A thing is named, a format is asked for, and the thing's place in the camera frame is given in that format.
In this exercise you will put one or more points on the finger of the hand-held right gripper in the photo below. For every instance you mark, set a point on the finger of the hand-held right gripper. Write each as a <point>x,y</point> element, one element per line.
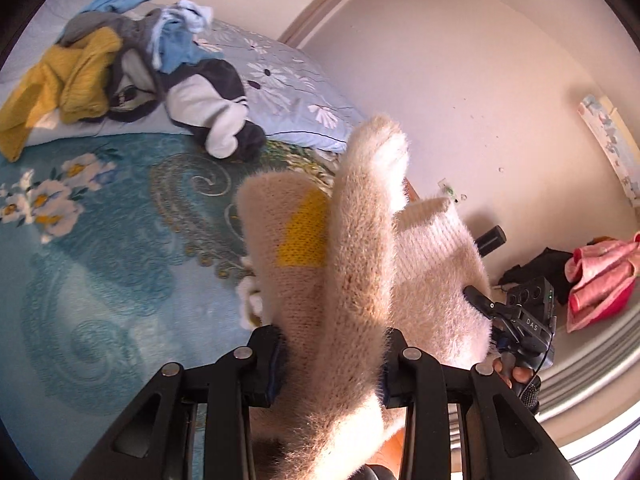
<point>480,301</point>
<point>492,240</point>

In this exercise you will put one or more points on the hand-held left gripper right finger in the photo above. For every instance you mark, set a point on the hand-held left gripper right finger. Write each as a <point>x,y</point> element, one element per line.
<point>392,375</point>

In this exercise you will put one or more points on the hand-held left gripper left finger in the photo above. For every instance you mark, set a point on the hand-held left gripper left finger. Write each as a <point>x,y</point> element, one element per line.
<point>274,362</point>

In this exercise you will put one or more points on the beige yellow fuzzy sweater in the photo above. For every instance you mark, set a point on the beige yellow fuzzy sweater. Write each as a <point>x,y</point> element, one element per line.
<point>350,285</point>

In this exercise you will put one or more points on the person's right hand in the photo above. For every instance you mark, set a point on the person's right hand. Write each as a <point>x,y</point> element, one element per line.
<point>520,372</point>

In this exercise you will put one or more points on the black cloth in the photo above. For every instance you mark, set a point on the black cloth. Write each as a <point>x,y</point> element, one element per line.
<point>542,270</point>

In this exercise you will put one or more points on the pink cloth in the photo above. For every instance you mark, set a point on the pink cloth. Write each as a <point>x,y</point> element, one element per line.
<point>600,280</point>

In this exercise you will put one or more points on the light blue floral quilt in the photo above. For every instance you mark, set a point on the light blue floral quilt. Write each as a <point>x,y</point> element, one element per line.
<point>280,75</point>

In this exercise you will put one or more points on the navy and white hoodie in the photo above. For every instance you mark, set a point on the navy and white hoodie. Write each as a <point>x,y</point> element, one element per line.
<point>200,100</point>

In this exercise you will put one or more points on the light blue garment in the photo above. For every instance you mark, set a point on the light blue garment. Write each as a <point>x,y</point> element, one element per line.
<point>177,35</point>

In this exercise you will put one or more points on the mustard knit sweater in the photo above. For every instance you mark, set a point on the mustard knit sweater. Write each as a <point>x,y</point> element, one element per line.
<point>75,75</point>

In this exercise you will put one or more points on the grey garment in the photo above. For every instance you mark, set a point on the grey garment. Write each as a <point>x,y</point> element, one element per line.
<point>95,22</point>

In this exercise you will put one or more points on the wall socket with green plug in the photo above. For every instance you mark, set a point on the wall socket with green plug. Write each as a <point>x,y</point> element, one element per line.
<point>449,191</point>

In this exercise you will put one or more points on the colourful wall poster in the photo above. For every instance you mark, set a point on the colourful wall poster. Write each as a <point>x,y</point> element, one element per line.
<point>610,140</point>

